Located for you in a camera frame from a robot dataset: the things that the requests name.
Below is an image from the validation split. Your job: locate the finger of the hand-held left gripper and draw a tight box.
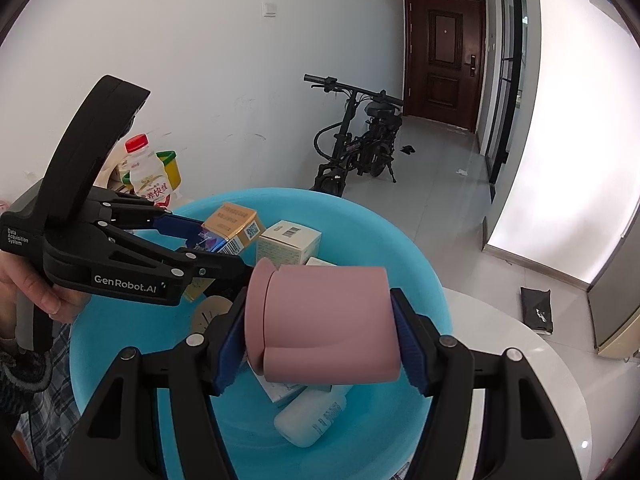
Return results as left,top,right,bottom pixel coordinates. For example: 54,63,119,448
92,197,208,241
105,222,256,303

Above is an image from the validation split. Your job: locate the black bicycle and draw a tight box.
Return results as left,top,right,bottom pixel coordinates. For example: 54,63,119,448
302,73,405,198

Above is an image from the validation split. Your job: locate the pink cup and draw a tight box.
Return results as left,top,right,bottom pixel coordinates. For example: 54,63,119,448
241,257,402,388

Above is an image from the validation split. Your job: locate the green rimmed yellow container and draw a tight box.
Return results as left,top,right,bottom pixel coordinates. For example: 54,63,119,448
156,150,182,196

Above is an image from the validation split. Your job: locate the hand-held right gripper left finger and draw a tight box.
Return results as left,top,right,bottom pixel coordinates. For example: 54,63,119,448
59,300,251,480

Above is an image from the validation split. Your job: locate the white round desktop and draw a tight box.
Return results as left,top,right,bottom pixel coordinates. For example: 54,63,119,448
400,287,593,480

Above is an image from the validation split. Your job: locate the dark brown entrance door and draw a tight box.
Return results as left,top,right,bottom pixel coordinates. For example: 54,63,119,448
402,0,487,133

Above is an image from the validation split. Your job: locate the black bag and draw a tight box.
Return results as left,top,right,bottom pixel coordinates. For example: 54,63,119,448
520,286,555,336

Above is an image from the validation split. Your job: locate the pale cardboard box with barcode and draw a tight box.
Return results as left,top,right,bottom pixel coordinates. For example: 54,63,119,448
256,220,322,267

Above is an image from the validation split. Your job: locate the round tan slotted disc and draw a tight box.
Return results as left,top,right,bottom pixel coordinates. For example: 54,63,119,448
191,295,233,333

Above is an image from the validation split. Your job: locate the black framed glass door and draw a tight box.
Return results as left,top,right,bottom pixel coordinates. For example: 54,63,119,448
482,0,531,186

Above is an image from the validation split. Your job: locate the person's left hand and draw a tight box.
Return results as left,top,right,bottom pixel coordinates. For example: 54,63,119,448
0,247,93,326

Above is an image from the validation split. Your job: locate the beige refrigerator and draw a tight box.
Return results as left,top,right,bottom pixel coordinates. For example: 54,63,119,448
586,195,640,361

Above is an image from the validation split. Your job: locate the red capped drink bottle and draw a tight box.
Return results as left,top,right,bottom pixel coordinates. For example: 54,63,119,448
124,133,173,208

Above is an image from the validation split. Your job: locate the light blue plastic basin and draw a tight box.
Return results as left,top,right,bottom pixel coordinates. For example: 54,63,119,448
69,187,453,480

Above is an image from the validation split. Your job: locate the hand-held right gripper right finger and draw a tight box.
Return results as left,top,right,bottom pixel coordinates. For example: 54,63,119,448
389,287,588,480

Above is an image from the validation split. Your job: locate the blue plaid cloth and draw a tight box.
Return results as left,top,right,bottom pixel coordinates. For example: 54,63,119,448
15,320,83,480

